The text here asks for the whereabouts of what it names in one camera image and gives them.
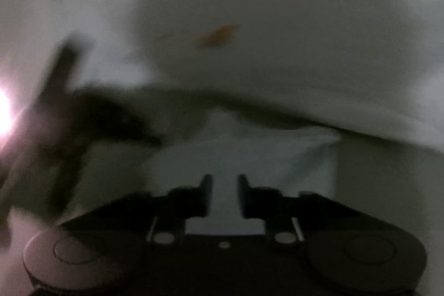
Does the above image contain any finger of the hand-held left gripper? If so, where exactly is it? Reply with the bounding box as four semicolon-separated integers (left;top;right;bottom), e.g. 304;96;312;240
48;91;162;211
7;39;81;158

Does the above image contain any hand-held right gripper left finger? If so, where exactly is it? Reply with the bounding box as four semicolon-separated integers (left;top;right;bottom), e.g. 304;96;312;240
62;174;214;244

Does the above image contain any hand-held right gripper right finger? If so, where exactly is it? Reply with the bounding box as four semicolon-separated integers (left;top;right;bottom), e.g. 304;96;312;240
237;174;386;244

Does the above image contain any white carrot print shirt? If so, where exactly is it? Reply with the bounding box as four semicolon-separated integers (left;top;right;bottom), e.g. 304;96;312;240
0;0;444;160

